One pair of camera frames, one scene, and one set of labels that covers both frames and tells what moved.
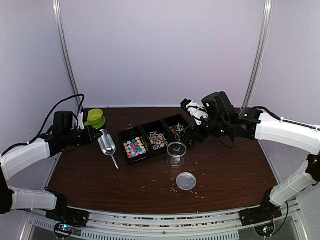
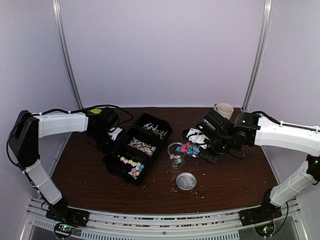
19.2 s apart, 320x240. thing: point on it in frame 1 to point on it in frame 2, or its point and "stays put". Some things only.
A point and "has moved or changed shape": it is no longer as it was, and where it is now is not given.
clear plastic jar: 176,151 stays put
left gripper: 90,130 to 113,150
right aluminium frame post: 266,20 stays put
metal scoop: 107,144 has moved or changed shape
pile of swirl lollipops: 157,140 to 145,148
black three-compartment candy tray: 142,142 has moved or changed shape
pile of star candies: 134,147 to 135,172
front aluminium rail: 224,225 stays put
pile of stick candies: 176,130 to 150,126
